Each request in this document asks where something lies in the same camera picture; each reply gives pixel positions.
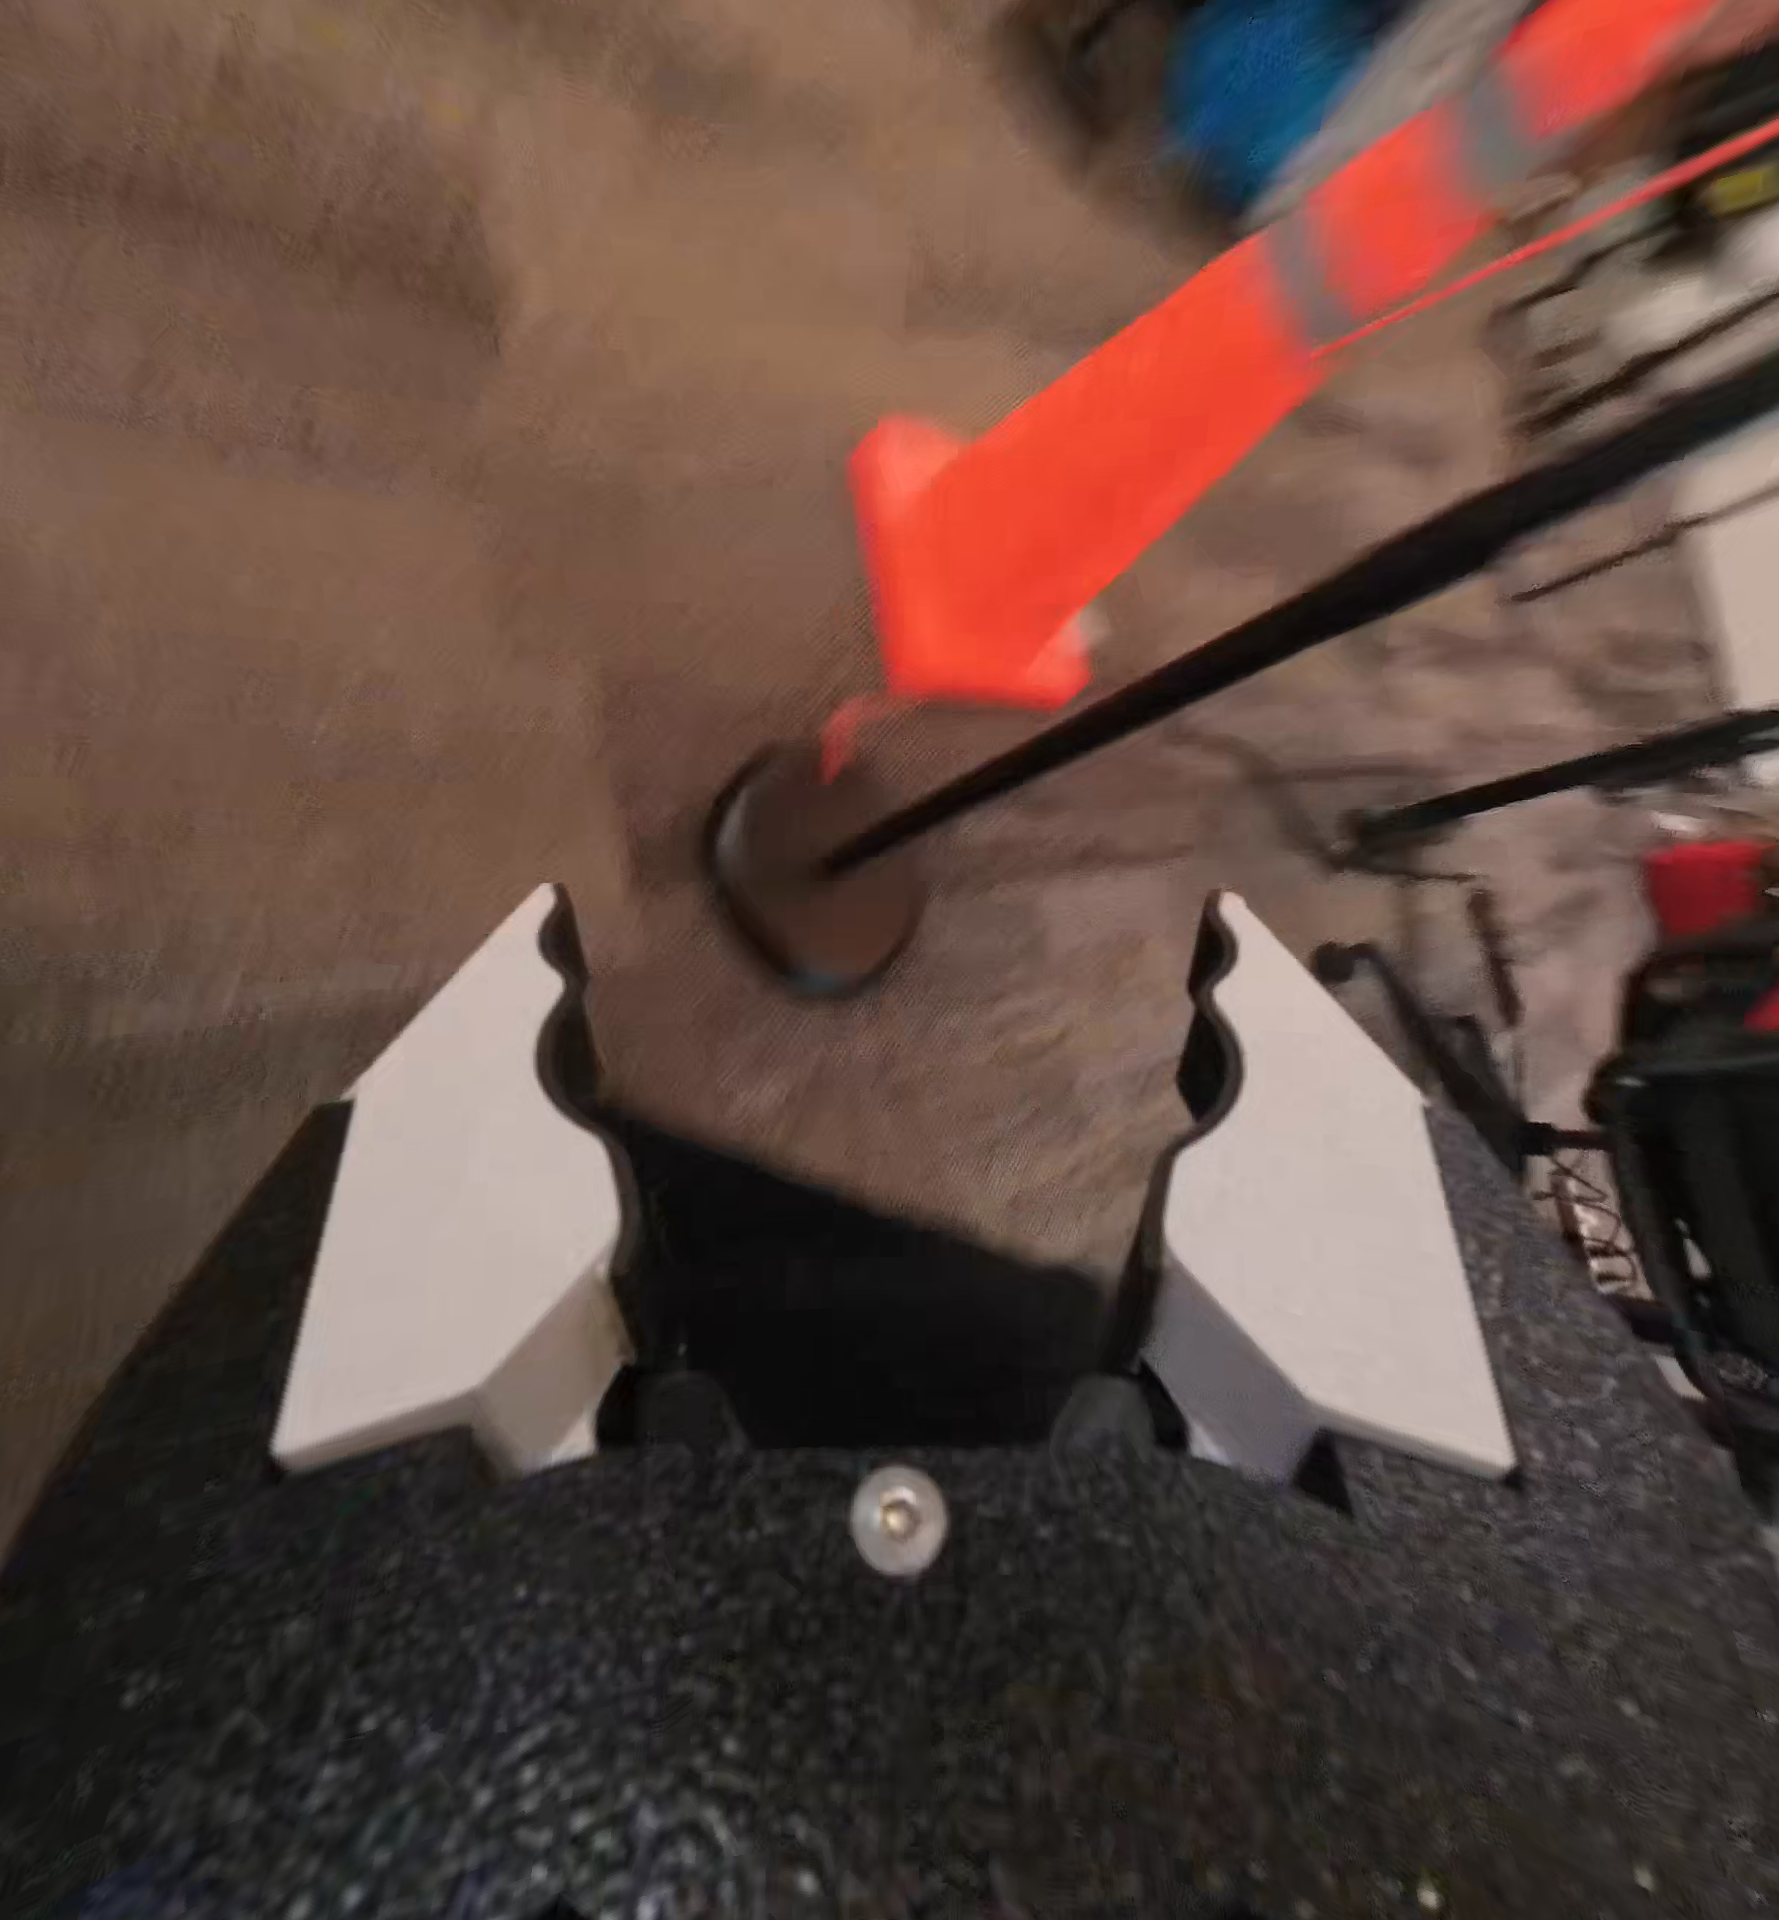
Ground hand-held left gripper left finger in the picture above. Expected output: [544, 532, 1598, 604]
[268, 888, 638, 1479]

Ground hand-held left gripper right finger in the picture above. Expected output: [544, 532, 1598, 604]
[1132, 893, 1521, 1485]

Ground black red device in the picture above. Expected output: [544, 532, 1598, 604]
[1596, 841, 1779, 1471]

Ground black stand pole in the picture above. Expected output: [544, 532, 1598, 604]
[702, 300, 1779, 1003]

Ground orange striped traffic cone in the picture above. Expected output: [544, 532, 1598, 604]
[846, 0, 1735, 714]

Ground blue bag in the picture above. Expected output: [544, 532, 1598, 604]
[1166, 0, 1400, 213]

